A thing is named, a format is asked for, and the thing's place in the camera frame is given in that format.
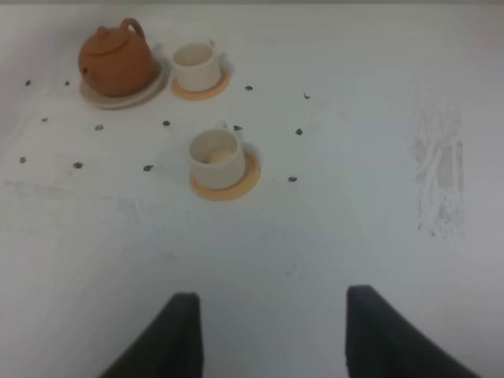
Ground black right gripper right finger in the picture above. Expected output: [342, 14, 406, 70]
[345, 285, 476, 378]

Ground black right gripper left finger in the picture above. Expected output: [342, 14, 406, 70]
[102, 293, 204, 378]

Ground brown clay teapot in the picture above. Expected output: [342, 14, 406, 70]
[78, 18, 156, 97]

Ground beige teapot saucer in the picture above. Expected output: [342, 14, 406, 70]
[79, 61, 167, 110]

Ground orange coaster near teapot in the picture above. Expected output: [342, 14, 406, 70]
[170, 66, 230, 101]

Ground white teacup near teapot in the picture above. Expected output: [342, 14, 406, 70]
[171, 43, 221, 92]

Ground orange coaster front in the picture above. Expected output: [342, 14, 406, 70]
[189, 150, 261, 202]

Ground white teacup front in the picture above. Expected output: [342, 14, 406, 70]
[189, 120, 246, 190]

